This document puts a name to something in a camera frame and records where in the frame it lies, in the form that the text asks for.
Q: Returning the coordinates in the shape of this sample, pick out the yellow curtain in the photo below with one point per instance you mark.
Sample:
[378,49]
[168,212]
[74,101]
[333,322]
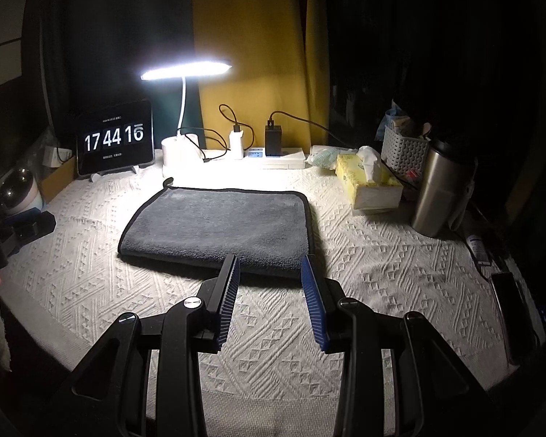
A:
[264,22]

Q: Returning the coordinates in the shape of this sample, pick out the white textured tablecloth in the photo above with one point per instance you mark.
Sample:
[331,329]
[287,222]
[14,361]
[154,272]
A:
[391,273]

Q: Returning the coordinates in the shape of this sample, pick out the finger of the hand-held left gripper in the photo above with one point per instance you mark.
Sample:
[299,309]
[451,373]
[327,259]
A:
[36,226]

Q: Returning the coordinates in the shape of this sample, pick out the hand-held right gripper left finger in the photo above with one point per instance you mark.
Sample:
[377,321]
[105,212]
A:
[227,302]

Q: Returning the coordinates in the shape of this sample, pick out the white desk lamp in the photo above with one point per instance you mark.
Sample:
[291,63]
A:
[186,69]

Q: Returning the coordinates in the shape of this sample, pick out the small white tube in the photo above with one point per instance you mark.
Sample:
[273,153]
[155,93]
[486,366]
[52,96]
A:
[477,246]

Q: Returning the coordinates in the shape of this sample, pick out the steel tumbler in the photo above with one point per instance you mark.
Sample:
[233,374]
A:
[437,186]

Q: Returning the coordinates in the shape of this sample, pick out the black charger plug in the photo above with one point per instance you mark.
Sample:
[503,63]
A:
[273,141]

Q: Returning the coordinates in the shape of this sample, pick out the yellow tissue box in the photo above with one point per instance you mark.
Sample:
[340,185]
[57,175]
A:
[368,184]

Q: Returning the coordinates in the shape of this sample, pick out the white wipes pack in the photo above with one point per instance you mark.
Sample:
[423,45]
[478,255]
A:
[325,154]

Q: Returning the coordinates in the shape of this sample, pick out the black tablet clock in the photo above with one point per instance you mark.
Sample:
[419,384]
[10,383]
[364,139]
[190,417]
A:
[113,139]

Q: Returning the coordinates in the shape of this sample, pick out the white power strip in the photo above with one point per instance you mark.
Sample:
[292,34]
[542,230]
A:
[282,159]

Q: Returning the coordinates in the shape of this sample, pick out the black phone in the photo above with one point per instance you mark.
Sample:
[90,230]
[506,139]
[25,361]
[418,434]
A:
[509,314]

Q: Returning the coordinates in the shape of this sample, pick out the cardboard box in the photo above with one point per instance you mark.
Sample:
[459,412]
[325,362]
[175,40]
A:
[57,182]

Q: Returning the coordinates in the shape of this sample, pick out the dark green curtain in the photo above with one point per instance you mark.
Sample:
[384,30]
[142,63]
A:
[118,27]

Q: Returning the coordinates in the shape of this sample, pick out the white plastic basket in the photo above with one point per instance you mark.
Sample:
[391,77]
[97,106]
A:
[402,150]

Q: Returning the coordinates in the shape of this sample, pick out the white charger plug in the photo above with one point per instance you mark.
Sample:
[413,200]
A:
[237,143]

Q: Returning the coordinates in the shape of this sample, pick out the grey towel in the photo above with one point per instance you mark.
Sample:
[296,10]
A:
[218,227]

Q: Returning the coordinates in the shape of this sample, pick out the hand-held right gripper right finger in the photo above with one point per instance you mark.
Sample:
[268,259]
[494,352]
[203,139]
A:
[313,305]

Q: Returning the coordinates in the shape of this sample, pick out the white tablet stand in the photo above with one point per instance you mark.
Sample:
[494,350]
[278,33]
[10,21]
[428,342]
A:
[134,167]

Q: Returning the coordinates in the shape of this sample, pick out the round white device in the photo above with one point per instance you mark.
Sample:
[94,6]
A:
[20,193]

